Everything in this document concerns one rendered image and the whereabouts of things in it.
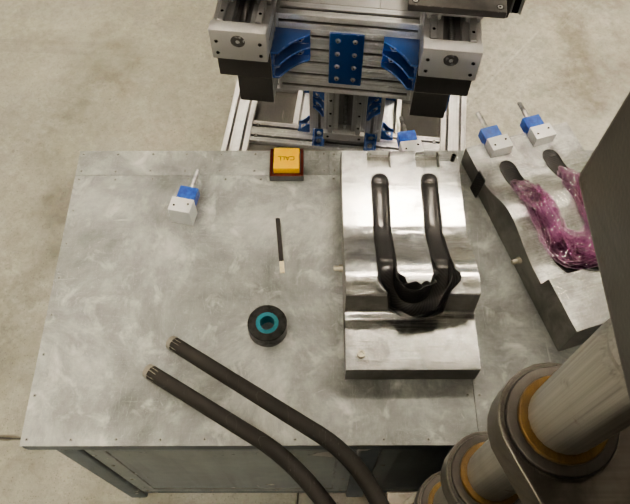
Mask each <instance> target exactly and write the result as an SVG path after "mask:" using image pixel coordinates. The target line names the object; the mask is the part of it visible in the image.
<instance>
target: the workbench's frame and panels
mask: <svg viewBox="0 0 630 504"><path fill-rule="evenodd" d="M22 447H23V448H25V449H27V450H57V451H59V452H60V453H62V454H64V455H65V456H67V457H68V458H70V459H71V460H73V461H75V462H76V463H78V464H79V465H81V466H83V467H84V468H86V469H87V470H89V471H91V472H92V473H94V474H95V475H97V476H98V477H100V478H102V479H103V480H105V481H106V482H108V483H110V484H111V485H113V486H114V487H116V488H118V489H119V490H121V491H122V492H124V493H125V494H127V495H129V496H130V497H132V498H146V497H147V496H148V493H305V492H304V491H303V489H302V488H301V487H300V486H299V485H298V484H297V483H296V481H295V480H294V479H293V478H292V477H291V476H290V475H289V474H288V473H287V472H286V471H285V470H284V469H282V468H281V467H280V466H279V465H278V464H277V463H276V462H274V461H273V460H272V459H271V458H270V457H268V456H267V455H266V454H264V453H263V452H262V451H260V450H259V449H257V448H256V447H254V446H22ZM283 447H285V448H286V449H287V450H288V451H289V452H291V453H292V454H293V455H294V456H295V457H296V458H297V459H298V460H299V461H300V462H301V463H302V464H303V465H304V466H305V467H306V468H307V469H308V470H309V471H310V472H311V473H312V474H313V475H314V476H315V477H316V479H317V480H318V481H319V482H320V483H321V485H322V486H323V487H324V488H325V490H326V491H327V492H328V493H346V497H362V496H363V494H364V493H363V492H362V490H361V488H360V487H359V485H358V484H357V482H356V481H355V479H354V478H353V477H352V475H351V474H350V473H349V472H348V470H347V469H346V468H345V467H344V466H343V465H342V464H341V463H340V462H339V461H338V460H337V459H336V458H335V457H334V456H333V455H332V454H331V453H330V452H328V451H327V450H326V449H325V448H323V447H322V446H283ZM349 447H350V448H351V449H352V450H353V451H354V452H355V453H356V454H357V455H358V456H359V457H360V458H361V460H362V461H363V462H364V463H365V465H366V466H367V467H368V468H369V470H370V471H371V473H372V474H373V475H374V477H375V478H376V480H377V482H378V483H379V485H380V487H381V488H382V490H383V492H384V493H387V491H418V490H419V488H420V487H421V485H422V484H423V483H424V481H425V480H426V479H428V478H429V477H430V476H431V475H433V474H435V473H437V472H439V471H441V468H442V465H443V462H444V459H445V458H446V456H447V455H448V453H449V452H450V450H451V449H452V448H453V447H454V446H349Z"/></svg>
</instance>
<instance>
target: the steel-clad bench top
mask: <svg viewBox="0 0 630 504"><path fill-rule="evenodd" d="M437 151H457V155H458V163H459V171H460V179H461V189H462V198H463V207H464V216H465V224H466V231H467V235H468V239H469V242H470V245H471V248H472V251H473V253H474V256H475V259H476V263H477V267H478V271H479V278H480V288H481V295H480V298H479V301H478V303H477V306H476V308H475V326H476V334H477V342H478V350H479V358H480V366H481V370H480V372H479V373H478V375H477V376H476V378H475V379H345V368H344V326H343V284H342V272H339V271H334V270H333V266H339V264H342V242H341V201H340V163H341V151H304V181H270V178H269V171H270V151H80V155H79V160H78V165H77V170H76V174H75V175H76V176H75V179H74V184H73V189H72V194H71V199H70V203H69V208H68V213H67V218H66V223H65V228H64V232H63V237H62V242H61V247H60V252H59V257H58V261H57V266H56V271H55V276H54V281H53V286H52V290H51V295H50V300H49V305H48V310H47V315H46V319H45V324H44V329H43V334H42V339H41V344H40V348H39V353H38V358H37V363H36V368H35V373H34V377H33V382H32V387H31V392H30V397H29V402H28V406H27V411H26V416H25V421H24V426H23V431H22V435H21V440H20V445H19V446H253V445H251V444H249V443H248V442H246V441H245V440H243V439H241V438H240V437H238V436H237V435H235V434H234V433H232V432H230V431H229V430H227V429H226V428H224V427H222V426H221V425H219V424H218V423H216V422H214V421H213V420H211V419H210V418H208V417H206V416H205V415H203V414H202V413H200V412H198V411H197V410H195V409H194V408H192V407H191V406H189V405H187V404H186V403H184V402H183V401H181V400H179V399H178V398H176V397H175V396H173V395H171V394H170V393H168V392H167V391H165V390H163V389H162V388H160V387H159V386H157V385H156V384H154V383H152V382H151V381H149V380H148V379H146V378H145V377H143V375H142V373H143V370H144V368H145V367H146V366H147V365H148V364H153V365H154V366H156V367H158V368H159V369H161V370H163V371H164V372H166V373H167V374H169V375H171V376H172V377H174V378H176V379H177V380H179V381H180V382H182V383H184V384H185V385H187V386H189V387H190V388H192V389H194V390H195V391H197V392H198V393H200V394H202V395H203V396H205V397H207V398H208V399H210V400H211V401H213V402H215V403H216V404H218V405H220V406H221V407H223V408H224V409H226V410H228V411H229V412H231V413H233V414H234V415H236V416H238V417H239V418H241V419H242V420H244V421H246V422H247V423H249V424H251V425H252V426H254V427H255V428H257V429H259V430H260V431H262V432H264V433H265V434H267V435H268V436H270V437H271V438H273V439H274V440H275V441H277V442H278V443H279V444H281V445H282V446H320V445H319V444H318V443H316V442H315V441H313V440H312V439H310V438H308V437H307V436H305V435H304V434H302V433H301V432H299V431H297V430H296V429H294V428H293V427H291V426H289V425H288V424H286V423H285V422H283V421H281V420H280V419H278V418H277V417H275V416H274V415H272V414H270V413H269V412H267V411H266V410H264V409H262V408H261V407H259V406H258V405H256V404H255V403H253V402H251V401H250V400H248V399H247V398H245V397H243V396H242V395H240V394H239V393H237V392H236V391H234V390H232V389H231V388H229V387H228V386H226V385H224V384H223V383H221V382H220V381H218V380H217V379H215V378H213V377H212V376H210V375H209V374H207V373H205V372H204V371H202V370H201V369H199V368H197V367H196V366H194V365H193V364H191V363H190V362H188V361H186V360H185V359H183V358H182V357H180V356H178V355H177V354H175V353H174V352H172V351H171V350H169V349H167V348H166V342H167V340H168V338H169V337H171V336H176V337H178V338H179V339H181V340H183V341H184V342H186V343H187V344H189V345H191V346H192V347H194V348H196V349H197V350H199V351H201V352H202V353H204V354H205V355H207V356H209V357H210V358H212V359H214V360H215V361H217V362H218V363H220V364H222V365H223V366H225V367H227V368H228V369H230V370H231V371H233V372H235V373H236V374H238V375H240V376H241V377H243V378H245V379H246V380H248V381H249V382H251V383H253V384H254V385H256V386H258V387H259V388H261V389H262V390H264V391H266V392H267V393H269V394H271V395H272V396H274V397H276V398H277V399H279V400H280V401H282V402H284V403H285V404H287V405H289V406H290V407H292V408H293V409H295V410H297V411H298V412H300V413H302V414H303V415H305V416H306V417H308V418H310V419H311V420H313V421H315V422H316V423H318V424H320V425H321V426H323V427H324V428H326V429H327V430H329V431H330V432H332V433H333V434H335V435H336V436H337V437H338V438H340V439H341V440H342V441H343V442H344V443H346V444H347V445H348V446H454V445H455V444H456V443H457V442H459V441H460V440H461V439H462V438H463V437H465V436H467V435H469V434H472V433H474V432H481V431H487V417H488V414H489V410H490V407H491V404H492V402H493V400H494V399H495V397H496V396H497V394H498V393H499V391H500V390H501V389H502V388H503V387H504V385H505V384H506V383H507V382H508V381H509V379H510V378H512V377H513V376H514V375H515V374H516V373H518V372H519V371H520V370H522V369H524V368H526V367H529V366H531V365H533V364H539V363H546V362H552V363H560V364H564V363H565V362H566V361H567V360H568V359H569V357H570V356H571V355H572V354H573V353H574V352H575V351H576V350H577V349H578V348H579V347H580V346H581V345H582V344H581V345H578V346H575V347H571V348H568V349H565V350H562V351H558V350H557V348H556V346H555V344H554V342H553V340H552V338H551V336H550V334H549V332H548V331H547V329H546V327H545V325H544V323H543V321H542V319H541V317H540V315H539V313H538V311H537V309H536V307H535V305H534V303H533V301H532V299H531V297H530V295H529V293H528V291H527V289H526V288H525V286H524V284H523V282H522V280H521V278H520V276H519V274H518V272H517V270H516V268H515V266H514V265H512V264H511V258H510V256H509V254H508V252H507V250H506V248H505V246H504V245H503V243H502V241H501V239H500V237H499V235H498V233H497V231H496V229H495V227H494V225H493V223H492V221H491V219H490V217H489V215H488V213H487V211H486V209H485V207H484V205H483V203H482V202H481V200H480V198H479V196H478V195H477V197H476V198H475V197H474V195H473V193H472V191H471V189H470V187H471V185H472V182H471V180H470V178H469V176H468V174H467V172H466V170H465V168H464V166H463V164H462V162H461V161H462V158H463V155H464V152H465V150H424V154H423V155H436V152H437ZM195 169H198V170H200V173H199V176H198V179H197V181H196V184H195V187H194V188H198V189H199V193H200V197H199V200H198V203H197V205H196V209H197V212H198V213H197V216H196V219H195V222H194V224H193V226H192V225H187V224H181V223H176V222H172V220H171V217H170V215H169V212H168V207H169V204H170V201H171V199H172V196H175V197H176V196H177V194H178V191H179V188H180V186H181V185H182V186H188V187H189V185H190V182H191V179H192V177H193V174H194V171H195ZM276 218H280V226H281V237H282V248H283V259H284V269H285V273H280V266H279V254H278V242H277V231H276ZM263 305H273V306H276V307H278V308H279V309H281V310H282V311H283V312H284V314H285V316H286V319H287V334H286V336H285V338H284V340H283V341H282V342H281V343H279V344H278V345H276V346H273V347H262V346H260V345H258V344H256V343H255V342H254V341H253V340H252V339H251V337H250V334H249V330H248V318H249V316H250V314H251V313H252V312H253V311H254V310H255V309H256V308H258V307H260V306H263ZM472 385H473V386H472ZM473 393H474V394H473ZM474 402H475V403H474ZM475 410H476V411H475ZM476 419H477V420H476ZM477 427H478V428H477Z"/></svg>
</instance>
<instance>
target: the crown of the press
mask: <svg viewBox="0 0 630 504"><path fill-rule="evenodd" d="M579 184H580V189H581V193H582V197H583V202H584V206H585V210H586V215H587V219H588V223H589V228H590V232H591V236H592V241H593V245H594V249H595V254H596V258H597V262H598V267H599V271H600V275H601V280H602V284H603V288H604V292H605V297H606V301H607V305H608V310H609V314H610V318H611V323H612V327H613V331H614V336H615V340H616V344H617V349H618V353H619V357H620V362H621V366H622V370H623V375H624V379H625V383H626V388H627V392H628V396H629V401H630V92H629V93H628V95H627V97H626V98H625V100H624V102H623V103H622V105H621V107H620V108H619V110H618V112H617V113H616V115H615V117H614V118H613V120H612V122H611V123H610V125H609V127H608V128H607V130H606V132H605V133H604V135H603V136H602V138H601V140H600V141H599V143H598V145H597V146H596V148H595V150H594V151H593V153H592V155H591V156H590V158H589V160H588V161H587V163H586V165H585V166H584V168H583V170H582V171H581V173H580V177H579Z"/></svg>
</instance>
